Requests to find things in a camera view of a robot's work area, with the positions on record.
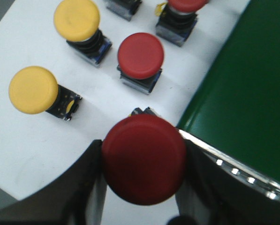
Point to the aluminium conveyor frame rail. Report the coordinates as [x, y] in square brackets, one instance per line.
[236, 164]

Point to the black blue switch block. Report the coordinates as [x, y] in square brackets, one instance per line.
[123, 8]

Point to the yellow mushroom push button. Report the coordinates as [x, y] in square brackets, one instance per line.
[77, 21]
[34, 90]

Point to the red mushroom push button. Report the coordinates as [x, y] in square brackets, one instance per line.
[177, 19]
[140, 57]
[144, 158]

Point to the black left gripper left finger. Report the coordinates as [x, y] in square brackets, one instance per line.
[76, 197]

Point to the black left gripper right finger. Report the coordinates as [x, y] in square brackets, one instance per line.
[212, 195]

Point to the green conveyor belt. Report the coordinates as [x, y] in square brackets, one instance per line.
[236, 109]

